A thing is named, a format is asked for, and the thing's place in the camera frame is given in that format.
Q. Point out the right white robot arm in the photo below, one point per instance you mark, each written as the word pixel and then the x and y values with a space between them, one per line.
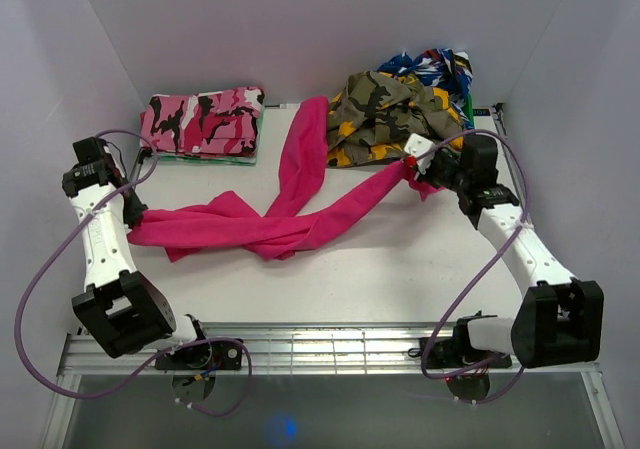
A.
pixel 560 317

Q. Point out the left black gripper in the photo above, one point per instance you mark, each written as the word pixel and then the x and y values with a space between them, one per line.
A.
pixel 134 211

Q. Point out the pink camouflage folded trousers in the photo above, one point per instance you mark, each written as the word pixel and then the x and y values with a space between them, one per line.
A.
pixel 247 94

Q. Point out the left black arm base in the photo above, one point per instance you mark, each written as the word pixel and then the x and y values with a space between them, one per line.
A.
pixel 195 369

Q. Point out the magenta pink trousers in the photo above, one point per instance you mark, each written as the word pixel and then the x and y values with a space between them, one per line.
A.
pixel 227 221

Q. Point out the blue white camouflage trousers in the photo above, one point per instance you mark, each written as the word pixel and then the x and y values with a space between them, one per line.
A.
pixel 442 68

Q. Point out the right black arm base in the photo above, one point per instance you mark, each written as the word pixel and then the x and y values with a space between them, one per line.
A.
pixel 468 378

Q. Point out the olive yellow camouflage trousers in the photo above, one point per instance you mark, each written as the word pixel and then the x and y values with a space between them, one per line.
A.
pixel 372 118

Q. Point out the green plastic bin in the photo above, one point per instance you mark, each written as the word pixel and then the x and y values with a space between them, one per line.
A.
pixel 468 112

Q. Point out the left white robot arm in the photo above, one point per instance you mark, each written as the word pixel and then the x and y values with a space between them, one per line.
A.
pixel 119 306

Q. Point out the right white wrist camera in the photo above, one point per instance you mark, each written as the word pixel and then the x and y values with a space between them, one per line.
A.
pixel 419 153

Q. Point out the aluminium front rail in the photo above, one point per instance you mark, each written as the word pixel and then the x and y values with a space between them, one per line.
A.
pixel 293 349

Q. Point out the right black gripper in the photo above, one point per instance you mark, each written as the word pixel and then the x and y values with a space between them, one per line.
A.
pixel 427 177

